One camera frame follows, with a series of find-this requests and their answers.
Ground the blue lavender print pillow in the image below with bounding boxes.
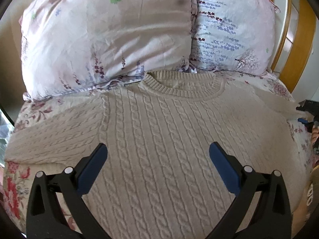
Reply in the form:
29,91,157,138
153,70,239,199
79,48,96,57
190,0,275,75

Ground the person's right hand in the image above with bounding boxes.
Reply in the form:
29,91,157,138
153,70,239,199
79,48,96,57
311,125,319,148

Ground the pink floral left pillow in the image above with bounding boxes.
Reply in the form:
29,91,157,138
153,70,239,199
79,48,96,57
21,0,197,100

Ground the beige cable-knit sweater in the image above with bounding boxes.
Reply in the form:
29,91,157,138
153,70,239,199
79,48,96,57
4,70,308,239

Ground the wooden headboard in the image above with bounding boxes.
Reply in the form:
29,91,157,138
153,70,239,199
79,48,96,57
269,0,317,93

